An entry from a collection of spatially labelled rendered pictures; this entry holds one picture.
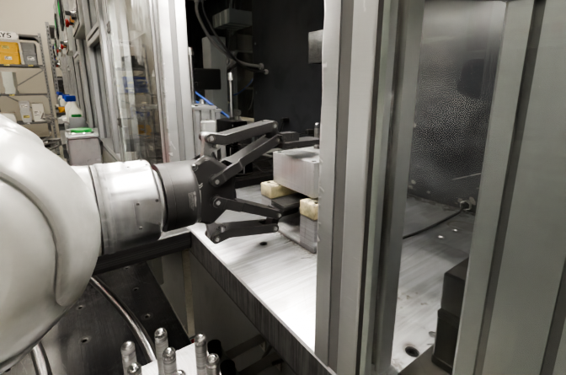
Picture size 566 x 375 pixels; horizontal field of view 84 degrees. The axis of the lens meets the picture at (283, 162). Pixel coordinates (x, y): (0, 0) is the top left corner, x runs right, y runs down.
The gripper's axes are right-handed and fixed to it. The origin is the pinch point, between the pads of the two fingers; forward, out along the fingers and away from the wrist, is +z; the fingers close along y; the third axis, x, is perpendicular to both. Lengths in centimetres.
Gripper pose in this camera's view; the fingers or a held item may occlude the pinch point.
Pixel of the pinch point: (301, 171)
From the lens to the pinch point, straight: 46.2
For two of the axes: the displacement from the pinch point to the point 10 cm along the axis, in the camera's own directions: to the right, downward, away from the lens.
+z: 8.2, -1.3, 5.6
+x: -5.8, -1.8, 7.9
